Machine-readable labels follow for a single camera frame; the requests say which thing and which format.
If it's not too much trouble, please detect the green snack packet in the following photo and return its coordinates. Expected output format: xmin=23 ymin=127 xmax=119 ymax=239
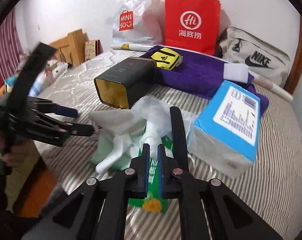
xmin=129 ymin=133 xmax=173 ymax=213

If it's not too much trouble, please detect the black watch strap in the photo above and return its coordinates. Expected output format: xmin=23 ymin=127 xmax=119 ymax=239
xmin=169 ymin=106 xmax=190 ymax=173

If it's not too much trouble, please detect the white gloves bundle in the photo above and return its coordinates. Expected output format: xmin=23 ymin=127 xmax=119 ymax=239
xmin=89 ymin=109 xmax=162 ymax=174

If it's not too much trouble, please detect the yellow Adidas pouch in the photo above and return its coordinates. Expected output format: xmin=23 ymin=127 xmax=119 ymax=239
xmin=151 ymin=47 xmax=181 ymax=71

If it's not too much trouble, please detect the white foam sponge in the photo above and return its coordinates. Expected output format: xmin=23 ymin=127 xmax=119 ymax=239
xmin=223 ymin=63 xmax=249 ymax=83

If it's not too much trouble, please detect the green pocket tissue pack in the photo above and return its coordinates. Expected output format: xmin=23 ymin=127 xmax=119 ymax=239
xmin=175 ymin=56 xmax=183 ymax=67

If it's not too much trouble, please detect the person's left hand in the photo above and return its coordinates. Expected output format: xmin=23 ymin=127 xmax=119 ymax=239
xmin=0 ymin=131 xmax=34 ymax=167

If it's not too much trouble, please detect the colourful striped blanket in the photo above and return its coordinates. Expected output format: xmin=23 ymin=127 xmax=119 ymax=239
xmin=4 ymin=70 xmax=54 ymax=97

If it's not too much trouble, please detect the white spotted plush toy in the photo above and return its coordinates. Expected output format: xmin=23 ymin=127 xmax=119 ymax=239
xmin=44 ymin=60 xmax=69 ymax=80

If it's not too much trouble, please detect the green blanket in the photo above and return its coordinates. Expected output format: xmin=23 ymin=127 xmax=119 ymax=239
xmin=5 ymin=148 xmax=40 ymax=212

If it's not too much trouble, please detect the wooden headboard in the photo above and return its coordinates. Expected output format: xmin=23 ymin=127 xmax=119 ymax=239
xmin=49 ymin=29 xmax=87 ymax=67

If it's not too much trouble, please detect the blue tissue pack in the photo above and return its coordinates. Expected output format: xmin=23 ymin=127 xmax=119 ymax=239
xmin=187 ymin=80 xmax=260 ymax=178

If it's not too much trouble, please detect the brown patterned book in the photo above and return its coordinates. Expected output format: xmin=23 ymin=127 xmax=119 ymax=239
xmin=84 ymin=40 xmax=103 ymax=61

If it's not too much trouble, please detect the dark green tea tin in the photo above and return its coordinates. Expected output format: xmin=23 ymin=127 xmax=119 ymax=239
xmin=94 ymin=57 xmax=156 ymax=109

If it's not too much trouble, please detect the rolled patterned poster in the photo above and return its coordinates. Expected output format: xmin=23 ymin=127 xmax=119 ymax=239
xmin=110 ymin=43 xmax=293 ymax=102

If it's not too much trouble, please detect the clear plastic bag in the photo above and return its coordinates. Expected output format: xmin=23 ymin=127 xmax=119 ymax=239
xmin=131 ymin=94 xmax=172 ymax=139

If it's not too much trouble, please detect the white Miniso plastic bag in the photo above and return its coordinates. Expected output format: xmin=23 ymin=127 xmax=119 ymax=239
xmin=112 ymin=0 xmax=163 ymax=45

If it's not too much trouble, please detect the purple towel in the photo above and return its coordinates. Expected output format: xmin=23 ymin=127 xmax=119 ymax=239
xmin=140 ymin=45 xmax=270 ymax=117

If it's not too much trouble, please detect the grey Nike bag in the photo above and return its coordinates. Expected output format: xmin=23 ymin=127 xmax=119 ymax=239
xmin=217 ymin=26 xmax=290 ymax=87

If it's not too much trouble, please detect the red Haidilao paper bag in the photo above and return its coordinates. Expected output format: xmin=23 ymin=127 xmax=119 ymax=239
xmin=165 ymin=0 xmax=220 ymax=55

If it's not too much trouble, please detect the brown wooden door frame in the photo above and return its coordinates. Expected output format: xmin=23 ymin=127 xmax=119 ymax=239
xmin=284 ymin=17 xmax=302 ymax=95

